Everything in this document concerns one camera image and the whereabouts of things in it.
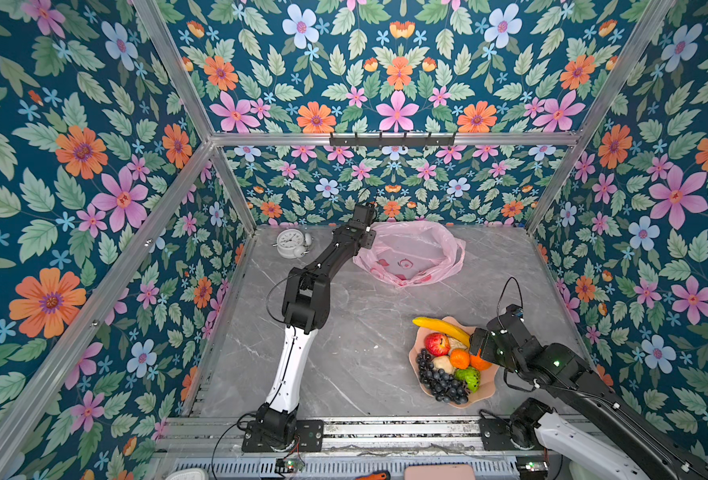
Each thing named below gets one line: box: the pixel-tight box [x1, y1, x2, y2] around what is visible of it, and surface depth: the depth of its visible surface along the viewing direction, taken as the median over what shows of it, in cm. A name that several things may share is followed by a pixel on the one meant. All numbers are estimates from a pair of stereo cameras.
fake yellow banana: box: [412, 317, 471, 348], surface depth 87 cm
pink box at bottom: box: [404, 464, 476, 480], surface depth 70 cm
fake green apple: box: [454, 366, 481, 393], surface depth 78 cm
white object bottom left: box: [165, 468, 209, 480], surface depth 68 cm
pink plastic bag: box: [352, 220, 467, 286], surface depth 106 cm
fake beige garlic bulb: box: [432, 355, 456, 375], surface depth 81 cm
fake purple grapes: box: [416, 348, 470, 405], surface depth 75 cm
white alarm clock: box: [272, 228, 314, 259], surface depth 113 cm
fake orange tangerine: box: [450, 348, 470, 370], surface depth 79 cm
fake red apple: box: [424, 332, 451, 357], surface depth 84 cm
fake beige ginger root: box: [448, 337, 468, 351], surface depth 85 cm
